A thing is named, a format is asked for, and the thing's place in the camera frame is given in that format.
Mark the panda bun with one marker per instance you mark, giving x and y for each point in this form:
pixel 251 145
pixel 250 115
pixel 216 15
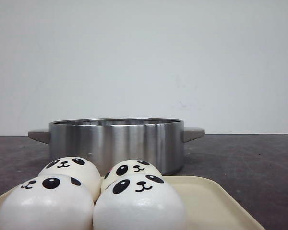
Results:
pixel 48 202
pixel 79 168
pixel 128 167
pixel 140 202

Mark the cream plastic tray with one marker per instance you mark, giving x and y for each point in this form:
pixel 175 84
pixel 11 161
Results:
pixel 208 205

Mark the stainless steel steamer pot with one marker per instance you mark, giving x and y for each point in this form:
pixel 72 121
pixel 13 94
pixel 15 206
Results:
pixel 108 141

